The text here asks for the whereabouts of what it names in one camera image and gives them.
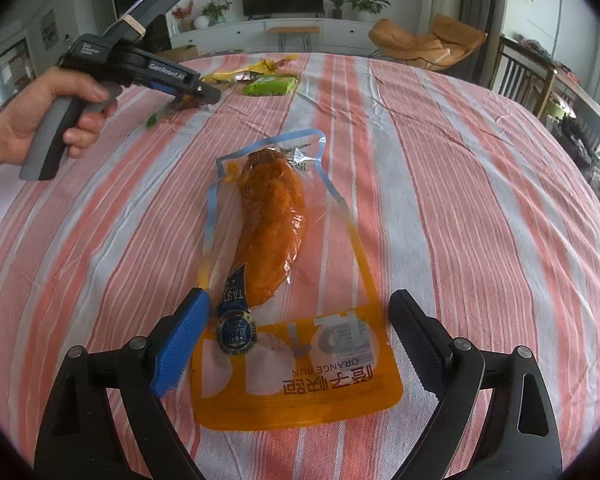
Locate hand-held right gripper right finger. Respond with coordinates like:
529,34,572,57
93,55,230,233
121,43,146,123
389,289,563,480

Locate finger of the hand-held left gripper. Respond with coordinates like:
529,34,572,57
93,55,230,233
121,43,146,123
149,78,224,109

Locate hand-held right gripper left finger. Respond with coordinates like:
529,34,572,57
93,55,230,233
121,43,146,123
34,287,211,480

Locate dark snack packet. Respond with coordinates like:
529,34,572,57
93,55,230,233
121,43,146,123
146,96,208,127

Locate orange chicken snack packet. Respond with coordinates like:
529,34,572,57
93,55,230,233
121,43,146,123
190,129,405,432

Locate person's left hand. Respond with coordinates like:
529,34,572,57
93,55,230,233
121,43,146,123
0,65,120,167

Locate yellow snack packet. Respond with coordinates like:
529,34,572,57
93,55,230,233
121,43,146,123
201,57,301,84

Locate green snack packet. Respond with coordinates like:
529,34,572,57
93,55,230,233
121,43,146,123
242,75,299,97

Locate white television cabinet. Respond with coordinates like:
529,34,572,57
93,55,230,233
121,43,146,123
170,14,381,57

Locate red flowers in vase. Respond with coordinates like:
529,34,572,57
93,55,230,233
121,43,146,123
172,2,195,34

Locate green plant in vase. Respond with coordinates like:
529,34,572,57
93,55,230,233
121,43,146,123
201,0,233,26

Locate wooden stool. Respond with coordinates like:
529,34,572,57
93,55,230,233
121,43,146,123
267,26,321,54

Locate pink striped tablecloth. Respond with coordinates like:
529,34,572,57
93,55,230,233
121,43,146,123
0,52,600,480

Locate large green potted plant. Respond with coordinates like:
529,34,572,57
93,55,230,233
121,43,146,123
346,0,391,22

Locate orange lounge chair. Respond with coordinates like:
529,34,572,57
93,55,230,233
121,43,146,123
368,14,489,72

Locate dark cluttered table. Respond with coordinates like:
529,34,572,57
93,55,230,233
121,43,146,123
544,40,600,198

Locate dark wooden chair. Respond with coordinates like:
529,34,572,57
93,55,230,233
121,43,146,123
489,35,561,112

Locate framed wall picture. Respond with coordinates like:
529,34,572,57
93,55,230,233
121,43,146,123
40,12,57,51

